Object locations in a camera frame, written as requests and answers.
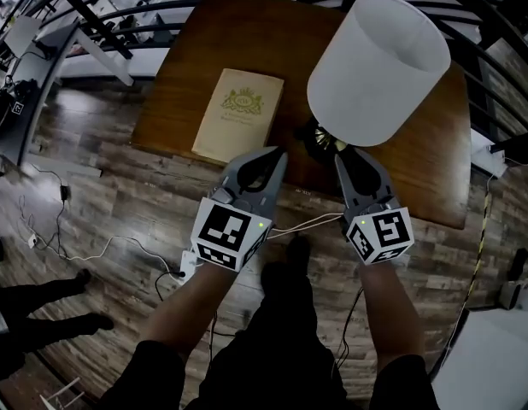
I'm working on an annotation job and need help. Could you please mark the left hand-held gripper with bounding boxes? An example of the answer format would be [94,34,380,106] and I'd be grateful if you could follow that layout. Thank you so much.
[190,145,290,272]

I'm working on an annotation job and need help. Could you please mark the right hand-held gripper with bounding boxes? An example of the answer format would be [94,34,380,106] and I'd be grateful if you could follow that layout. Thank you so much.
[334,147,415,266]

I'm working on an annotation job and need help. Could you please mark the white shade table lamp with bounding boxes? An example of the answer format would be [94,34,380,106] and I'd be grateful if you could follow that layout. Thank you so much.
[293,0,452,167]

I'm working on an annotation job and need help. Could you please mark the person's left forearm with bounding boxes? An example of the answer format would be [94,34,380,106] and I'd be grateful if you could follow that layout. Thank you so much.
[139,261,243,362]

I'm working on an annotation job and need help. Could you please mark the person's right forearm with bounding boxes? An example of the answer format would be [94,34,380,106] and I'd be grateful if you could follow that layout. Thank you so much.
[357,257,425,373]

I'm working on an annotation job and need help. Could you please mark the beige book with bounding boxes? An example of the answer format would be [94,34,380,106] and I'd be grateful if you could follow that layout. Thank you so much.
[191,67,286,165]

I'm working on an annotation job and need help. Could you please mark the white power strip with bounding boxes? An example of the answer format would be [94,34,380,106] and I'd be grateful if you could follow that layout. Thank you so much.
[179,249,202,286]

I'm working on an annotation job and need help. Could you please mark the yellow black striped tape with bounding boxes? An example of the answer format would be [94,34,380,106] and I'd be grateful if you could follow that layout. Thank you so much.
[462,184,492,315]

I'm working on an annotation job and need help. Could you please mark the black railing end panel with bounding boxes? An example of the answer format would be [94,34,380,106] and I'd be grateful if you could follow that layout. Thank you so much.
[489,129,528,155]

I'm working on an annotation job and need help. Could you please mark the black object on floor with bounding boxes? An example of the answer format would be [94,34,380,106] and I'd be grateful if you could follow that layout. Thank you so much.
[506,248,528,282]

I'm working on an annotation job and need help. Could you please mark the person's body in black clothing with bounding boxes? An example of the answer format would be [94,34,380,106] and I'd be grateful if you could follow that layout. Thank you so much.
[99,236,440,410]

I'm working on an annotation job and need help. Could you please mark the black metal railing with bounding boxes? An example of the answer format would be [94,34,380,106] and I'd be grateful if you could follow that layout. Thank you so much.
[0,0,528,144]

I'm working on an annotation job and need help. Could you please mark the dark-topped table with white legs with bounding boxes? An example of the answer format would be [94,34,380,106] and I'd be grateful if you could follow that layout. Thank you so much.
[5,19,135,179]

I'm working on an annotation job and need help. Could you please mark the pile of black equipment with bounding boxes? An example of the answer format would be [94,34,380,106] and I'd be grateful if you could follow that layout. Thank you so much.
[0,79,38,137]

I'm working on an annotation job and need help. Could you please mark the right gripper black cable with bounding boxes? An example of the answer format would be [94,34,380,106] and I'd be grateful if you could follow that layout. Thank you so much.
[334,286,364,371]

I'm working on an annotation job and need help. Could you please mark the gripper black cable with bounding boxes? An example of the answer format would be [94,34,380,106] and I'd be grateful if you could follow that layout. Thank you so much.
[334,286,364,371]
[206,309,238,360]

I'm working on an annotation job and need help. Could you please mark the black cable at power strip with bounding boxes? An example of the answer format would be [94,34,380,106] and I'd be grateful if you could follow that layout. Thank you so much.
[155,270,186,302]

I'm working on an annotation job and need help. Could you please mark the long white floor cable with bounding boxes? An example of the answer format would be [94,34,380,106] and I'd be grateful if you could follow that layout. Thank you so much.
[18,194,182,276]

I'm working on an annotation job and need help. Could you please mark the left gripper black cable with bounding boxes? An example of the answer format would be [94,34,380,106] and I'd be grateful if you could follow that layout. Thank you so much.
[206,309,238,360]

